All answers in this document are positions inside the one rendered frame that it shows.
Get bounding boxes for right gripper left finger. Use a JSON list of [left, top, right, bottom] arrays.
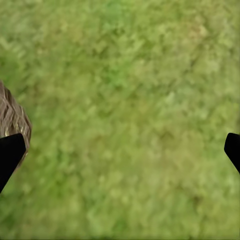
[[0, 133, 26, 193]]

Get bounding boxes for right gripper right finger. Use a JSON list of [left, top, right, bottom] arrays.
[[224, 133, 240, 173]]

